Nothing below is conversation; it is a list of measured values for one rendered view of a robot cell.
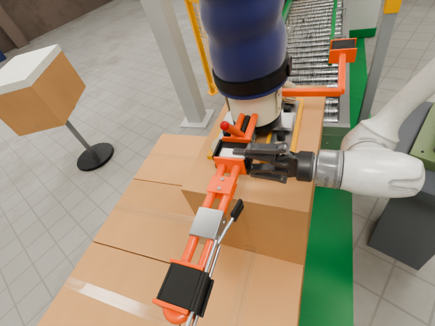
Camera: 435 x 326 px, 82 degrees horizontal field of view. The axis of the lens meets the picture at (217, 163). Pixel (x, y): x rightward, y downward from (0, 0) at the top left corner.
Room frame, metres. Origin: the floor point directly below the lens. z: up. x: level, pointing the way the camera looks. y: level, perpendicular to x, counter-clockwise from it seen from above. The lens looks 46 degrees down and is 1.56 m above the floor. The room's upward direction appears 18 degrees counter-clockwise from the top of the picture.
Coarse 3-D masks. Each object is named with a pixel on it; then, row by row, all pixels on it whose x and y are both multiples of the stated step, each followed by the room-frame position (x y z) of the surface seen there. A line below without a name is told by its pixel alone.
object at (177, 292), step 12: (180, 264) 0.22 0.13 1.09; (192, 264) 0.21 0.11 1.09; (168, 276) 0.20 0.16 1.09; (180, 276) 0.20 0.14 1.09; (192, 276) 0.19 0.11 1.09; (168, 288) 0.18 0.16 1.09; (180, 288) 0.18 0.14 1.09; (192, 288) 0.17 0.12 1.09; (156, 300) 0.17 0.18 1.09; (168, 300) 0.16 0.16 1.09; (180, 300) 0.16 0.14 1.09; (180, 312) 0.14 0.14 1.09
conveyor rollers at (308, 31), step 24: (312, 0) 2.91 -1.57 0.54; (288, 24) 2.48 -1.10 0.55; (312, 24) 2.35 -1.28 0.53; (336, 24) 2.16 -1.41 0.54; (288, 48) 2.05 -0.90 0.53; (312, 48) 1.88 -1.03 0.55; (312, 72) 1.55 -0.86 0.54; (336, 72) 1.46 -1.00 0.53; (336, 96) 1.23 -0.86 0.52; (336, 120) 1.00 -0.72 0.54
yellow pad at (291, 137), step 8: (288, 104) 0.74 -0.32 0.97; (296, 104) 0.73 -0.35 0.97; (288, 112) 0.69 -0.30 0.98; (296, 112) 0.69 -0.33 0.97; (296, 120) 0.65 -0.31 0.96; (296, 128) 0.61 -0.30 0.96; (272, 136) 0.61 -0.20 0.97; (280, 136) 0.57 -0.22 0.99; (288, 136) 0.58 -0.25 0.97; (296, 136) 0.58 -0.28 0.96; (288, 144) 0.55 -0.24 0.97
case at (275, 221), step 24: (312, 96) 0.77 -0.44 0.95; (216, 120) 0.82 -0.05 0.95; (312, 120) 0.64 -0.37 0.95; (312, 144) 0.54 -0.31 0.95; (192, 168) 0.61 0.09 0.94; (192, 192) 0.51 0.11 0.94; (240, 192) 0.45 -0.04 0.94; (264, 192) 0.42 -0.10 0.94; (288, 192) 0.39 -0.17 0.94; (312, 192) 0.38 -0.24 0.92; (240, 216) 0.43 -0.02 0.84; (264, 216) 0.38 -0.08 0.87; (288, 216) 0.34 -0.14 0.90; (240, 240) 0.45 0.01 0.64; (264, 240) 0.39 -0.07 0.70; (288, 240) 0.35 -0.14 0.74
